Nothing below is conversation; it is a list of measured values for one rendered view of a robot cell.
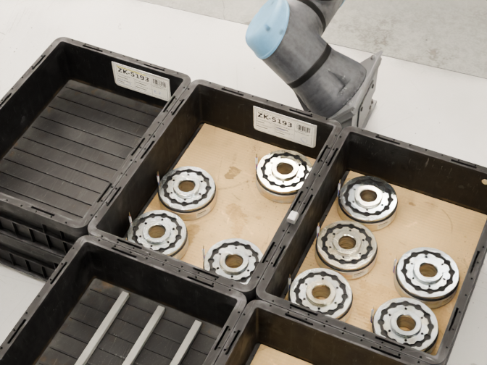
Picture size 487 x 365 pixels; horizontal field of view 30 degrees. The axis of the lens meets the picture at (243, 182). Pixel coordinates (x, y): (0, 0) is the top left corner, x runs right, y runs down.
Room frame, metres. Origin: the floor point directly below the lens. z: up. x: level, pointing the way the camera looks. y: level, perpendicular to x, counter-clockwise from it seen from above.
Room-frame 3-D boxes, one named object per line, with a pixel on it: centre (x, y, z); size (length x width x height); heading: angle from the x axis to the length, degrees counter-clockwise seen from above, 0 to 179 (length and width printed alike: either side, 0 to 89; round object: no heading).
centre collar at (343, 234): (0.91, -0.17, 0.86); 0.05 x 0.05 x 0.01
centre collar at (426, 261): (0.85, -0.30, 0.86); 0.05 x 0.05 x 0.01
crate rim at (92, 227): (1.01, 0.04, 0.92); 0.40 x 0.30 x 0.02; 154
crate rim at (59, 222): (1.14, 0.31, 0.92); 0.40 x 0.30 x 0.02; 154
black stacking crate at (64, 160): (1.14, 0.31, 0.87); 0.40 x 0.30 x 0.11; 154
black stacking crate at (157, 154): (1.01, 0.04, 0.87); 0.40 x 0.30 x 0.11; 154
